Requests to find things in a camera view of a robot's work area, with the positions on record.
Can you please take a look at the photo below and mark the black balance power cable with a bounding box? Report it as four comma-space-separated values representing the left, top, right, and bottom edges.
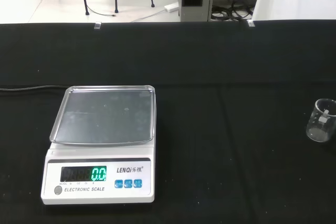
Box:
0, 85, 69, 91

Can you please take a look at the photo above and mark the white power strip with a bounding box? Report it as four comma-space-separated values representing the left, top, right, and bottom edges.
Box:
164, 2, 180, 13

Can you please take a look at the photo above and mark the black bench cloth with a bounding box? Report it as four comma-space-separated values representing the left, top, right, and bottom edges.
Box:
0, 19, 336, 224

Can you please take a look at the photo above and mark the white electronic balance steel pan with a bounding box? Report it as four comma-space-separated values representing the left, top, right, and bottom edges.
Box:
40, 85, 157, 206

